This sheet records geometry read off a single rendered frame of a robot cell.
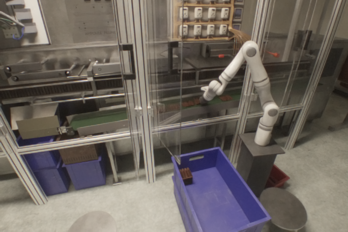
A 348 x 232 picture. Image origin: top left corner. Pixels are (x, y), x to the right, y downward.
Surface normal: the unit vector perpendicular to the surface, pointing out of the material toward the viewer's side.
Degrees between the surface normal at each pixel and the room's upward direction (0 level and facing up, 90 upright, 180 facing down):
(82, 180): 90
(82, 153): 90
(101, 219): 0
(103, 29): 90
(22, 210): 0
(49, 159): 90
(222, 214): 0
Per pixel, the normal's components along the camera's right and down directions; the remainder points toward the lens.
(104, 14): 0.26, 0.45
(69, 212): 0.00, -0.88
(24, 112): 0.22, -0.11
